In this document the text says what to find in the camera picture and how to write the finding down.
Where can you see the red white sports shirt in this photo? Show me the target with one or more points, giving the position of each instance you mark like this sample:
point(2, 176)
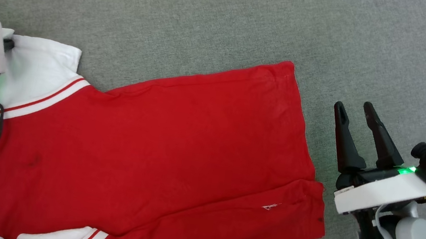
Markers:
point(152, 148)

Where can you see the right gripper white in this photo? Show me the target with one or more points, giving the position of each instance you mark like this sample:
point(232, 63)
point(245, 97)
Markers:
point(383, 191)

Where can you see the grey fabric sofa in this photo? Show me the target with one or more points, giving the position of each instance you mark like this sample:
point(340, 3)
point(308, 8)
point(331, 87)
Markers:
point(209, 13)

